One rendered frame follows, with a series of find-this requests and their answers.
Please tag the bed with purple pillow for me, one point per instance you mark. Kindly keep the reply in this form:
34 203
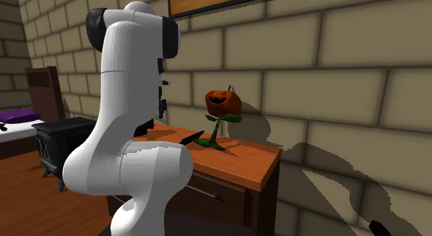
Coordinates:
44 90

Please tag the orange pumpkin flower figure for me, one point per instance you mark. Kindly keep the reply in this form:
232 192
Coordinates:
222 102

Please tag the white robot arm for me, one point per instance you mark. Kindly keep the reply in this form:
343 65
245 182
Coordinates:
128 93

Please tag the black cast iron stove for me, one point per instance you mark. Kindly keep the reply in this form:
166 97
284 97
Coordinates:
64 137

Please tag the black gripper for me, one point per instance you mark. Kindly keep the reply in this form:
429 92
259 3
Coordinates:
162 105

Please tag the black framed wall picture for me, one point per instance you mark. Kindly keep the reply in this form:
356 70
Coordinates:
209 0

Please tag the flat black remote control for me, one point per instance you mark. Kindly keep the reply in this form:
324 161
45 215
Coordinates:
191 138

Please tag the black block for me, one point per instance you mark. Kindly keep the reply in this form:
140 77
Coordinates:
144 128

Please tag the brown wooden chest of drawers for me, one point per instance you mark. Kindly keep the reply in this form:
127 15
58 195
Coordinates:
236 161

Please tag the dark robot stand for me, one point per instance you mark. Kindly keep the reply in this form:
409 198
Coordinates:
192 229

